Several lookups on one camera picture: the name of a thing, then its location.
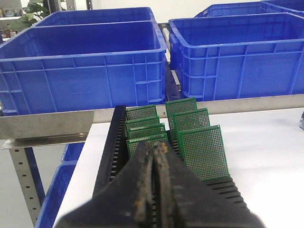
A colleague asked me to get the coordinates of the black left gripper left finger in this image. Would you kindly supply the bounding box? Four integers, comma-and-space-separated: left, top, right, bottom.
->
56, 141, 152, 228

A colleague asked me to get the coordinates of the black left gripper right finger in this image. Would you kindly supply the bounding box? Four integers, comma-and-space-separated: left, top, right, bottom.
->
153, 141, 265, 228

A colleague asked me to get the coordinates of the green perforated circuit board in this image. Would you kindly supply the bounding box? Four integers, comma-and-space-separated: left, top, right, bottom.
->
125, 115, 160, 129
172, 107, 210, 140
126, 104, 157, 121
178, 125, 230, 181
165, 97, 197, 130
127, 123, 166, 139
126, 133, 168, 158

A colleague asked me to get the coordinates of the blue bin lower shelf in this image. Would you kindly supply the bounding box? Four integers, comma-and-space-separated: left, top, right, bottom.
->
35, 142, 84, 228

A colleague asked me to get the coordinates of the perforated metal upright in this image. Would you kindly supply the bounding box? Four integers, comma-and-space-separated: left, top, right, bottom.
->
9, 147, 45, 226

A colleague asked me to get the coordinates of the red emergency stop button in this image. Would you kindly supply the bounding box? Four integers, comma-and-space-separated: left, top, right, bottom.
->
299, 112, 304, 130

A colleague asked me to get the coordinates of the blue plastic bin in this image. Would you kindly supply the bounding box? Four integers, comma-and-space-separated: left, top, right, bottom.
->
34, 7, 155, 27
0, 21, 166, 115
169, 13, 304, 101
262, 0, 304, 13
194, 1, 290, 19

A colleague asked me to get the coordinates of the green potted plant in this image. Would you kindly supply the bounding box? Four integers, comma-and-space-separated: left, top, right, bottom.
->
7, 0, 50, 32

